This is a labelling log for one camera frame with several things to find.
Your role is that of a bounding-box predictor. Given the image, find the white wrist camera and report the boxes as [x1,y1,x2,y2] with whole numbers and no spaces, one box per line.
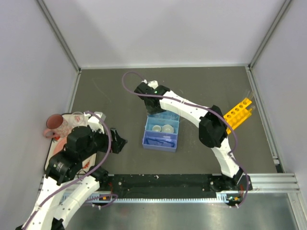
[83,112,106,134]
[142,80,159,89]

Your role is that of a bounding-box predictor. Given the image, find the pink patterned mug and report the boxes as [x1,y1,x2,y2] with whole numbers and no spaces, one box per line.
[43,114,72,138]

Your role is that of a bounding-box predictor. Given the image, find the three-compartment blue organizer box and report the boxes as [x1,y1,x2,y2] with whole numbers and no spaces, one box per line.
[142,111,179,152]

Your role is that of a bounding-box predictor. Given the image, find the pink ceramic plate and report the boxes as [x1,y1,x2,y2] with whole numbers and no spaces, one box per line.
[53,137,67,155]

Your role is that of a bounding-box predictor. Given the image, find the small white plastic cup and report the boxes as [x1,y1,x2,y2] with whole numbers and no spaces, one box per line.
[152,125,162,132]

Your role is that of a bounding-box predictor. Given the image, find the blue safety glasses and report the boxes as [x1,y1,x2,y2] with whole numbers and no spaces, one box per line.
[144,138,175,148]

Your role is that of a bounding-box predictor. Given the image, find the small clear glass beaker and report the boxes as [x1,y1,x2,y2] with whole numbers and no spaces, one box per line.
[165,114,179,121]

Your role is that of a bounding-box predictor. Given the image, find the yellow test tube rack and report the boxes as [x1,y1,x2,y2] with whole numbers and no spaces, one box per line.
[224,98,252,130]

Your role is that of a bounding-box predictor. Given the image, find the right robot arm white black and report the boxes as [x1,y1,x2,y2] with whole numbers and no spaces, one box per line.
[133,80,248,190]

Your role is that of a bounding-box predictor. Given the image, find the grey slotted cable duct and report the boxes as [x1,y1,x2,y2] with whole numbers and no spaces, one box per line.
[62,193,243,204]

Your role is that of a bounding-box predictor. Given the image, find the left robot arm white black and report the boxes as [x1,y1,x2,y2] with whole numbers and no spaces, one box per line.
[18,126,127,230]

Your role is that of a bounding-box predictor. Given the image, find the white strawberry tray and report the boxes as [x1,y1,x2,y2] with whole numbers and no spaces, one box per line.
[44,113,99,173]

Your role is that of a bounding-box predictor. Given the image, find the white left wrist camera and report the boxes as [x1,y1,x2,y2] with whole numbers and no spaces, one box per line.
[83,112,106,134]

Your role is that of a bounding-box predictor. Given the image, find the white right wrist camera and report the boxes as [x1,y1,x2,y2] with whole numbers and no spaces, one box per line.
[142,80,159,89]

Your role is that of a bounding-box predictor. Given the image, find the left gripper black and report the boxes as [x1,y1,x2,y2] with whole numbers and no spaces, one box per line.
[80,125,127,160]

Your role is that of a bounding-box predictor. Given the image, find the white round dish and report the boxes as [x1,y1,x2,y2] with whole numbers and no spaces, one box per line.
[161,125,174,133]

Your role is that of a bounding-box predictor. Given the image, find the clear drinking glass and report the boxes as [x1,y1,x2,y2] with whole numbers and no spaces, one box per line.
[69,112,87,128]

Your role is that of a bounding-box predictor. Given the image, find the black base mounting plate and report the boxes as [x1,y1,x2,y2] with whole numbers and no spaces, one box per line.
[105,173,227,199]

